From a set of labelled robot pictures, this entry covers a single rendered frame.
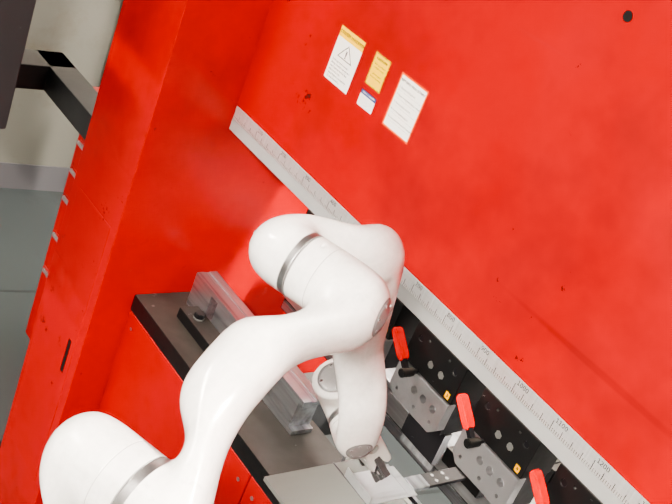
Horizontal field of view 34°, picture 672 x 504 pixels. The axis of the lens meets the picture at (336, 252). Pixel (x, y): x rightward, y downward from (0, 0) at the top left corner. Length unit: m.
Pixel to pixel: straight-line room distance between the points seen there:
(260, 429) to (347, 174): 0.60
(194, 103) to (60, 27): 2.16
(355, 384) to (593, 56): 0.65
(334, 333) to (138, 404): 1.35
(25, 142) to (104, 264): 2.21
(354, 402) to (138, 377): 1.04
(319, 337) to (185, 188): 1.21
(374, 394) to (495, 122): 0.53
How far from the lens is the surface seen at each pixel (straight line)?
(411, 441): 2.21
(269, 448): 2.42
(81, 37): 4.68
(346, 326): 1.47
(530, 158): 1.92
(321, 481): 2.18
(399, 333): 2.11
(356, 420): 1.84
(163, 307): 2.74
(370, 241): 1.61
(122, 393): 2.84
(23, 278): 4.34
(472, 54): 2.03
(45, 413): 3.00
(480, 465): 2.04
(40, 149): 4.87
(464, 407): 2.00
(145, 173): 2.55
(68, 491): 1.44
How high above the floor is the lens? 2.32
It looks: 26 degrees down
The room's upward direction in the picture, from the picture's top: 22 degrees clockwise
